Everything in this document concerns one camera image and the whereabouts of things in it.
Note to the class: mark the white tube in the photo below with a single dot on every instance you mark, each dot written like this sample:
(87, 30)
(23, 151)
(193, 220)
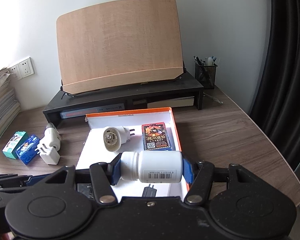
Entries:
(210, 62)

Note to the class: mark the stack of books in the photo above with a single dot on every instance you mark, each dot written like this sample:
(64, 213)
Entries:
(2, 105)

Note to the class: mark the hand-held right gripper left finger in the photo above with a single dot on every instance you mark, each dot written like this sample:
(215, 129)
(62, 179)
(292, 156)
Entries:
(116, 172)

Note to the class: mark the black charger plug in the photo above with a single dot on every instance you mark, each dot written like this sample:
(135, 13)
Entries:
(148, 192)

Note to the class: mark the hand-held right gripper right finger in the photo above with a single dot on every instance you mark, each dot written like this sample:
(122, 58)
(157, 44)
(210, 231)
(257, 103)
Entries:
(187, 171)

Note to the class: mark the white plug-in heater with bottle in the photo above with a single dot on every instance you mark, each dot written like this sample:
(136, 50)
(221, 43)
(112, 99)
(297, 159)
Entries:
(51, 140)

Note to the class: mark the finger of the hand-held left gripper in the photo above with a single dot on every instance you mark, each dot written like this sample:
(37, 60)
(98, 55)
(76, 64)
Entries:
(36, 179)

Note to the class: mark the white wall socket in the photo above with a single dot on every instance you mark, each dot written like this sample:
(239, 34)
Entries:
(26, 67)
(15, 71)

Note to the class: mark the black pen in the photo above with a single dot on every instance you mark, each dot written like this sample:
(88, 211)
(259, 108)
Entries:
(198, 60)

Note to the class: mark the white plastic bottle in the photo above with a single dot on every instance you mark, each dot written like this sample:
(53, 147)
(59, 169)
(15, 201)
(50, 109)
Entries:
(155, 166)

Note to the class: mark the black mesh pen holder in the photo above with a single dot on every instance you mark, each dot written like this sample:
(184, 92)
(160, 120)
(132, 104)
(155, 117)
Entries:
(206, 77)

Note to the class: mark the black curtain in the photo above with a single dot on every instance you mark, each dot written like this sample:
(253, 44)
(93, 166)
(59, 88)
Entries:
(285, 67)

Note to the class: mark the blue carton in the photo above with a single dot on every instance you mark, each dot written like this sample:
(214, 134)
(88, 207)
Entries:
(26, 151)

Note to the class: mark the white charger cube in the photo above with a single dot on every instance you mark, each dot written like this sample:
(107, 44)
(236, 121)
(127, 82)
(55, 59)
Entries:
(50, 157)

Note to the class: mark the wooden book stand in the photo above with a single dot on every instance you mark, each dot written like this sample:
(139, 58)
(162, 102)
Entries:
(120, 45)

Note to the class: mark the green carton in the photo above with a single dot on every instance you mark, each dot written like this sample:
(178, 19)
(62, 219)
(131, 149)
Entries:
(13, 145)

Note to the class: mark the orange-rimmed cardboard box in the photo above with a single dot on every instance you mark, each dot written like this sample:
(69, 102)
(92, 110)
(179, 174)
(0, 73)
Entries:
(95, 155)

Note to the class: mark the red playing card box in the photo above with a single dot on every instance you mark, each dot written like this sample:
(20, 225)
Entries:
(156, 137)

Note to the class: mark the black desk riser shelf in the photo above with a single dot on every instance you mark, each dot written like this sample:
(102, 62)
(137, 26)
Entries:
(130, 92)

